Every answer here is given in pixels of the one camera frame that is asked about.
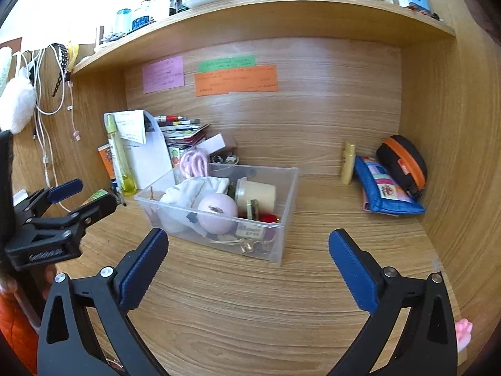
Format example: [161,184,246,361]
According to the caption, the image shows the green paper note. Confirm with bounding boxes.
[198,55,256,72]

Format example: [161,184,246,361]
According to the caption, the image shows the white paper folder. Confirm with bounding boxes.
[125,112,175,191]

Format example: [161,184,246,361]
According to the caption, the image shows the black orange zip case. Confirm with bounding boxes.
[376,135,428,200]

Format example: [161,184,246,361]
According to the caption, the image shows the wooden desktop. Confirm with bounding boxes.
[51,172,458,376]

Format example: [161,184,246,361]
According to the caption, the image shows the person's left hand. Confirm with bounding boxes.
[39,264,58,297]

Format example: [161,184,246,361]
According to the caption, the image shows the glass jar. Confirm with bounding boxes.
[133,0,155,30]

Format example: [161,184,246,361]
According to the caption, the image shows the blue lid jar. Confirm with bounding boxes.
[115,8,132,34]

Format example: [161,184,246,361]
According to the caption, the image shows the pink paper note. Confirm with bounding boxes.
[142,55,184,95]

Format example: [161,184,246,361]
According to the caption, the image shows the yellow spray bottle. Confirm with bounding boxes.
[106,113,137,196]

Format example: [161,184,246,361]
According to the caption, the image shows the pink soft toy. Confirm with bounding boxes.
[456,318,473,353]

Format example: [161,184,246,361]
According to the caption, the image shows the pink tipped white cord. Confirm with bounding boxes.
[68,82,81,142]

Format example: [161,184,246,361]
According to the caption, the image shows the white fluffy pouch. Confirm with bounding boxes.
[0,76,37,134]

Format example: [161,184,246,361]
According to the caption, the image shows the clear plastic box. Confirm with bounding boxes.
[134,162,300,268]

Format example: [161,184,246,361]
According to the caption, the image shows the cream candle jar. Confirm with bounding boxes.
[235,178,276,218]

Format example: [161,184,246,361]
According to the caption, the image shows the wooden shelf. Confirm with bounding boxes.
[72,0,457,77]

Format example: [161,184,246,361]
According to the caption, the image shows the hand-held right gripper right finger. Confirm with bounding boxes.
[328,228,458,376]

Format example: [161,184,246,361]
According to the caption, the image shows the pink round device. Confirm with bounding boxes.
[197,194,239,236]

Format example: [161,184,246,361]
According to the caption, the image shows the white receipt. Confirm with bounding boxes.
[113,110,147,144]

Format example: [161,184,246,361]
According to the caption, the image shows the pink white small box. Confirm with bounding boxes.
[204,133,237,155]

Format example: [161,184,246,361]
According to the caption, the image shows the yellow hanging object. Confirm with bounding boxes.
[66,41,81,71]

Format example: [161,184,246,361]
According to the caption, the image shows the orange paper note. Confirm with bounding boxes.
[195,65,279,97]

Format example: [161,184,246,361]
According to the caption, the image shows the pink rope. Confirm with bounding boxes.
[179,149,212,179]

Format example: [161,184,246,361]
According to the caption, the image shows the white drawstring pouch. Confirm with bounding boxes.
[160,176,231,232]

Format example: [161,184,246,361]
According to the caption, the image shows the black beaded chain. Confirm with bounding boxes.
[51,43,71,98]

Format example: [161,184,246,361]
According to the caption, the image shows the cream yellow tube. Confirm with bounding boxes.
[340,142,356,185]

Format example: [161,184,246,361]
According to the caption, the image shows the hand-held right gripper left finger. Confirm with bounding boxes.
[37,227,170,376]

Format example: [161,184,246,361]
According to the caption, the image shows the blue fabric pouch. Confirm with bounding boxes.
[354,156,425,215]

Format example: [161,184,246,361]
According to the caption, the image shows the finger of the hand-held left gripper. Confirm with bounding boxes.
[51,195,117,239]
[25,179,84,218]

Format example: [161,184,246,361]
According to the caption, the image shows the white charging cables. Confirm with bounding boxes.
[18,49,67,189]

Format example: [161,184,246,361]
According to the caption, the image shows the gold bell cord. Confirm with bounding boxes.
[213,237,271,255]

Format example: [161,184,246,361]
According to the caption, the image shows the pale green cloth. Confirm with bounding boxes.
[0,47,12,98]

